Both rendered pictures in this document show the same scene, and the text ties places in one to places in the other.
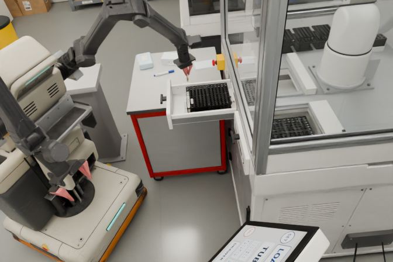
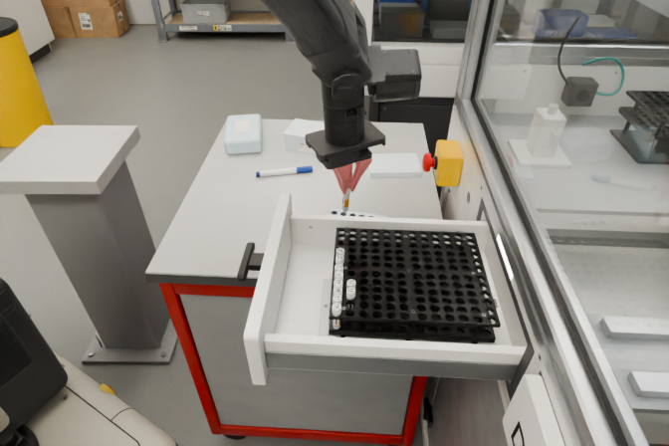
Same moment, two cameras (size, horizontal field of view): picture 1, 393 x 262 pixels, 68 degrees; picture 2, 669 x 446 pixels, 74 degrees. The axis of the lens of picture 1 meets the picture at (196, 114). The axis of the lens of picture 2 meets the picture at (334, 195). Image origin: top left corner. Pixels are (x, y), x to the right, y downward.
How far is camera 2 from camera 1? 87 cm
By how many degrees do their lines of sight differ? 6
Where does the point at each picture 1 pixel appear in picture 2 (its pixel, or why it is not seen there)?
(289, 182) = not seen: outside the picture
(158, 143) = (237, 362)
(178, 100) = (307, 267)
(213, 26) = (427, 74)
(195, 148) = (339, 388)
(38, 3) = (105, 20)
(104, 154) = (123, 339)
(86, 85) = (77, 174)
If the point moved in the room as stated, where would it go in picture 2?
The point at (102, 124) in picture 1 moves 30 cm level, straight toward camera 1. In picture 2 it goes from (117, 274) to (117, 358)
